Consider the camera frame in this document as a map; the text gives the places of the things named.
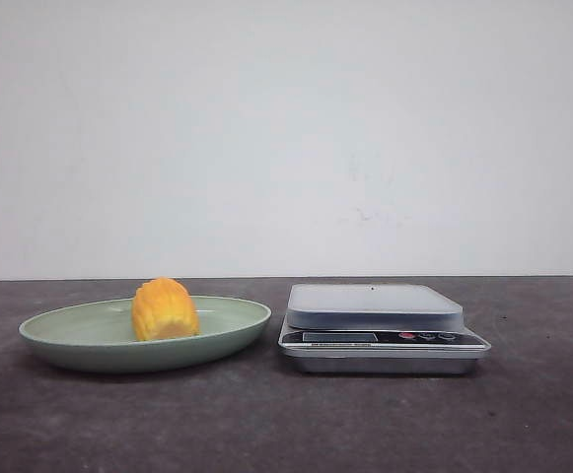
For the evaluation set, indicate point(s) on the green shallow plate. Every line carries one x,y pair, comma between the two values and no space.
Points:
99,337

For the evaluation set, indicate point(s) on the yellow corn cob piece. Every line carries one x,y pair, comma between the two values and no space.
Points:
163,309

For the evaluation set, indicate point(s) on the silver digital kitchen scale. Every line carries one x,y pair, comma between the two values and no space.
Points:
377,328

